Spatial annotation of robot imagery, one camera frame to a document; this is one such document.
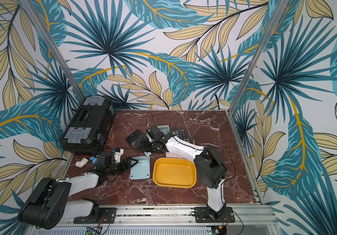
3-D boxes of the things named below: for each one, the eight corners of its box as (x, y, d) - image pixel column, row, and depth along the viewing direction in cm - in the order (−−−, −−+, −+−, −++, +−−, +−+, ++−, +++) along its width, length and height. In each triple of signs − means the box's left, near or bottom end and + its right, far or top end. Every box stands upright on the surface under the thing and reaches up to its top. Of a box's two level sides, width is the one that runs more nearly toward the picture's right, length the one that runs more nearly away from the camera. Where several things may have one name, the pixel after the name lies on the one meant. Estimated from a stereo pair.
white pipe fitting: (76, 167, 91) (74, 165, 88) (79, 159, 94) (77, 157, 92) (85, 167, 91) (83, 165, 89) (88, 159, 94) (86, 157, 92)
